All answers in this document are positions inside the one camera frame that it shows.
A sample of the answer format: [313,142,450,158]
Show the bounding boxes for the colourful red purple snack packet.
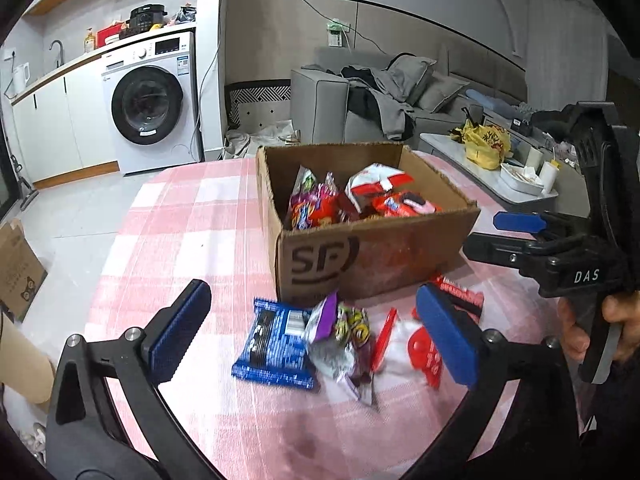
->
[286,165,353,232]

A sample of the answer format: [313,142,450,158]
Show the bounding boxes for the red pink snack packet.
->
[372,190,443,219]

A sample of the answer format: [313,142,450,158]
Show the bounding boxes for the black white patterned panel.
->
[226,84,292,131]

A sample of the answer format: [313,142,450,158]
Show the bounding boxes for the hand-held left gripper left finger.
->
[46,279,226,480]

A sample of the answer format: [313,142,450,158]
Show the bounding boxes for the yellow plastic bag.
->
[462,120,512,170]

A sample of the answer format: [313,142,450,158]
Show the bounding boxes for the white coffee table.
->
[419,132,561,206]

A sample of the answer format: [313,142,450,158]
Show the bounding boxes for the grey blanket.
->
[372,54,438,141]

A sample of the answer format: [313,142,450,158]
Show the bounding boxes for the white cloth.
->
[225,120,301,161]

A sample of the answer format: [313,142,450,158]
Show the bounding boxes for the large red white snack packet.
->
[345,162,416,211]

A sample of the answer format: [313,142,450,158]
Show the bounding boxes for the white kitchen base cabinets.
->
[11,62,121,183]

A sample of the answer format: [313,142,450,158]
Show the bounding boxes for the brown cardboard box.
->
[255,141,482,306]

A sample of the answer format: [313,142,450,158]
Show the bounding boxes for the blue bolster pillow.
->
[465,89,516,116]

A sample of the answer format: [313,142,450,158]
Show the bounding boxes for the red box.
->
[96,22,126,48]

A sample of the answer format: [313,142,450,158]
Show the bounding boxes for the white washing machine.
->
[101,31,203,176]

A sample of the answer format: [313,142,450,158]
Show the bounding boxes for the beige cylinder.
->
[0,322,57,406]

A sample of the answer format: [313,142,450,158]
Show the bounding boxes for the black jacket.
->
[342,66,396,121]

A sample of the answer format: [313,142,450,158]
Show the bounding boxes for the person's right hand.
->
[557,292,640,363]

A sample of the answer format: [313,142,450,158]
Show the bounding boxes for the green wall socket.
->
[325,19,351,48]

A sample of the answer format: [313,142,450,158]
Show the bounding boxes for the white electric kettle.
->
[11,62,30,96]

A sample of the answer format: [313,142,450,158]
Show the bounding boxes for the black clothing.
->
[530,109,576,136]

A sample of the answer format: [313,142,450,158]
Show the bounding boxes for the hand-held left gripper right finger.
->
[400,282,596,480]

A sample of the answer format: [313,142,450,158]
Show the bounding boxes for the blue snack packet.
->
[231,297,318,391]

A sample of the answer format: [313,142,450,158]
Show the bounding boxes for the grey sofa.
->
[290,46,528,146]

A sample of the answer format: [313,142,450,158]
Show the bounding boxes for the small red white snack packet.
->
[370,307,446,391]

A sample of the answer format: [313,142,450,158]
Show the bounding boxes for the black pressure cooker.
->
[125,5,165,31]

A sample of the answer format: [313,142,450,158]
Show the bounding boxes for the grey cushion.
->
[417,72,471,113]

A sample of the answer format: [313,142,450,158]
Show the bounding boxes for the white slipper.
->
[20,422,48,461]

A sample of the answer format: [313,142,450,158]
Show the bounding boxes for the white rectangular dish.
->
[500,162,545,196]

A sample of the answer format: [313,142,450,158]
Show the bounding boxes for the printed cardboard box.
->
[0,217,48,323]

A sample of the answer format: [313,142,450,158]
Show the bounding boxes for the pink checkered tablecloth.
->
[42,147,586,480]

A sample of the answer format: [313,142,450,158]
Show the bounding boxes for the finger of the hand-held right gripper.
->
[462,232,556,277]
[492,211,591,237]

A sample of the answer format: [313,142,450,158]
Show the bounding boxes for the white bottle with yellow cap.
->
[539,160,560,195]

